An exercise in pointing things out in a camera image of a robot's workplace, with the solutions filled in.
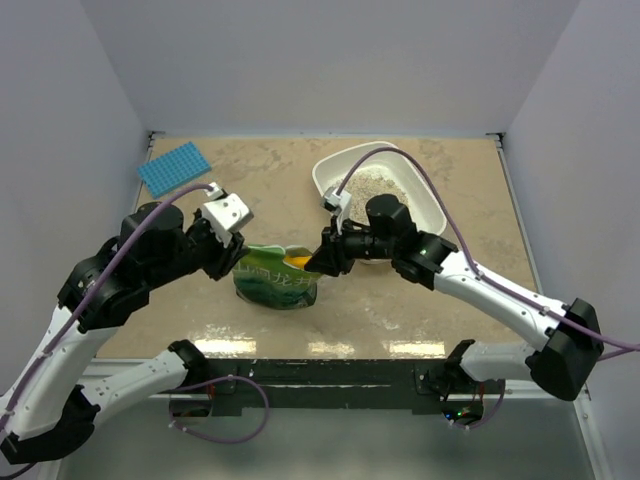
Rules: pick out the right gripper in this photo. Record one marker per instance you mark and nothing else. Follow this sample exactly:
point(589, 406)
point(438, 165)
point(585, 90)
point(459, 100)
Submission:
point(331, 258)

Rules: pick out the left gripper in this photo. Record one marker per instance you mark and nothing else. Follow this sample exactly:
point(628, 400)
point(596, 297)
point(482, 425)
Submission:
point(226, 257)

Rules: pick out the yellow plastic scoop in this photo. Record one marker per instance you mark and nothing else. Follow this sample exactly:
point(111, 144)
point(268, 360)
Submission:
point(298, 262)

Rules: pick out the green litter bag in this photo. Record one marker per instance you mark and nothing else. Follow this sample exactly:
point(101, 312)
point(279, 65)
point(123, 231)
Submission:
point(264, 278)

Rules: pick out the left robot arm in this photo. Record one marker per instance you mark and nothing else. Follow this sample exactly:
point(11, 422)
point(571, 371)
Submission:
point(56, 411)

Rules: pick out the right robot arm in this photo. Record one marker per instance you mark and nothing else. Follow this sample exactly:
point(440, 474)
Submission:
point(558, 348)

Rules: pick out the grey cat litter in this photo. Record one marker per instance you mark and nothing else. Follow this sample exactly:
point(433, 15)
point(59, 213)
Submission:
point(366, 184)

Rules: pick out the white litter box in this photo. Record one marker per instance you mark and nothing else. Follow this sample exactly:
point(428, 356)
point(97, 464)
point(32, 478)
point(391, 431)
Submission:
point(424, 209)

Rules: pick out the blue studded plate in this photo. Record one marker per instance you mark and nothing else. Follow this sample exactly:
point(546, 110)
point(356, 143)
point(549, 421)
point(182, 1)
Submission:
point(173, 170)

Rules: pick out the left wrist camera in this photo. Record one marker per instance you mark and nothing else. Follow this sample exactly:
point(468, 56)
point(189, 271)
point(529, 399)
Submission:
point(227, 215)

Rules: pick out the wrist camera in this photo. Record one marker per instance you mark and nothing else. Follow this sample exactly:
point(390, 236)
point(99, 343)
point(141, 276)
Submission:
point(227, 215)
point(338, 203)

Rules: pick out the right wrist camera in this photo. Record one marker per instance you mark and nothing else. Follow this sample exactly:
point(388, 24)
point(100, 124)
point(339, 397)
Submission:
point(338, 203)

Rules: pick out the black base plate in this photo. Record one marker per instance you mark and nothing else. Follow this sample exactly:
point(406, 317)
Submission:
point(418, 386)

